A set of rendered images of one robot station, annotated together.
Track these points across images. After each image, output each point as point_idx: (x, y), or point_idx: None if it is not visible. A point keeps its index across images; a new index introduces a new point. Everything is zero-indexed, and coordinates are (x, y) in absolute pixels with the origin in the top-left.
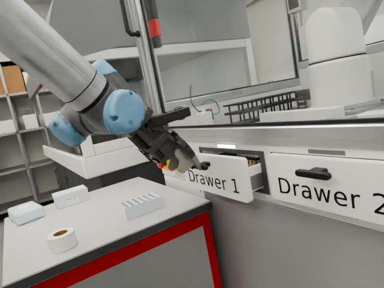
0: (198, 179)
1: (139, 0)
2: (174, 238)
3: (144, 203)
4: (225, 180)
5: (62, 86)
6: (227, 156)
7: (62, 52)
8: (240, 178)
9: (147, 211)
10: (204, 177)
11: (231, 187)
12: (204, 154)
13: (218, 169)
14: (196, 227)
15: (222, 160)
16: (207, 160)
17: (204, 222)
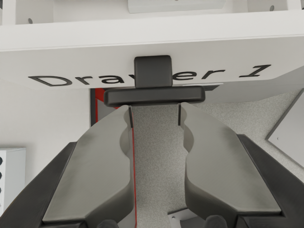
0: (88, 80)
1: None
2: None
3: (7, 195)
4: (224, 70)
5: None
6: (273, 19)
7: None
8: (300, 61)
9: (22, 186)
10: (121, 76)
11: (238, 73)
12: (125, 35)
13: (205, 60)
14: (97, 111)
15: (257, 43)
16: (150, 53)
17: (96, 93)
